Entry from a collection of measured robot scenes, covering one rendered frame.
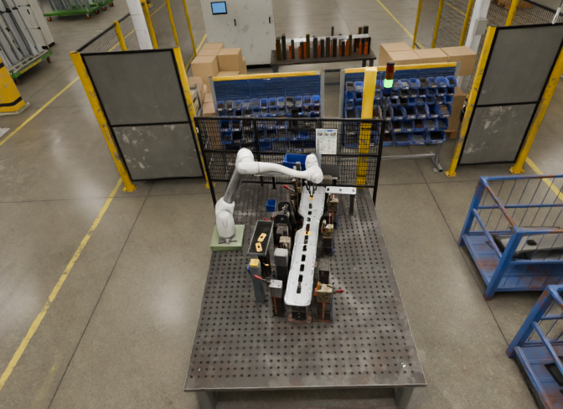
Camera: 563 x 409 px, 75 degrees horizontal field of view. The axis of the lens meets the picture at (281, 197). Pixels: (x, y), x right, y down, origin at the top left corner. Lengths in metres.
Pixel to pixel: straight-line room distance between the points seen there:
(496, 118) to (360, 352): 3.74
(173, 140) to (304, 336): 3.30
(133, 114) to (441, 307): 4.23
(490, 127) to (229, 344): 4.27
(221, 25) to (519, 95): 6.49
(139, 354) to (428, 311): 2.79
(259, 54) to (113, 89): 5.14
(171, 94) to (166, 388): 3.24
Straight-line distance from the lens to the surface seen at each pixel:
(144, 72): 4.87
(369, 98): 3.57
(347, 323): 2.96
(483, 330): 4.06
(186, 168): 5.43
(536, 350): 3.92
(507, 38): 5.10
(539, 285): 4.36
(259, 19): 9.37
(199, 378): 2.85
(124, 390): 3.83
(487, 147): 5.77
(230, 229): 3.39
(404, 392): 3.02
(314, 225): 3.20
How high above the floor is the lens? 3.20
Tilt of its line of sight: 39 degrees down
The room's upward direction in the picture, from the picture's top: 5 degrees counter-clockwise
